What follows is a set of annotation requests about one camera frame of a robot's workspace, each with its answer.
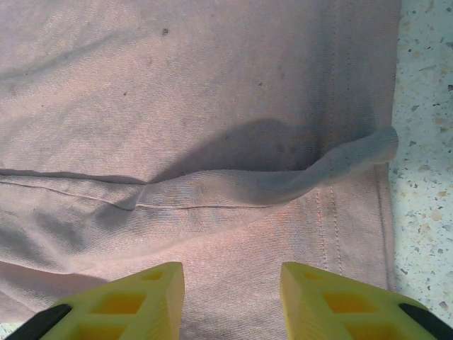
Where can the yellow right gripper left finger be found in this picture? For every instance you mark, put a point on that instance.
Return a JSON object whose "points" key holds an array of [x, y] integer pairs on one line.
{"points": [[155, 311]]}

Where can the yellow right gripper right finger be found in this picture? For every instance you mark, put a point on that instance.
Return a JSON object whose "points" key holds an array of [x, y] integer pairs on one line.
{"points": [[304, 311]]}

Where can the pink t-shirt with pixel print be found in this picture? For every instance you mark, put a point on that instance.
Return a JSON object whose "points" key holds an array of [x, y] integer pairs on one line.
{"points": [[177, 124]]}

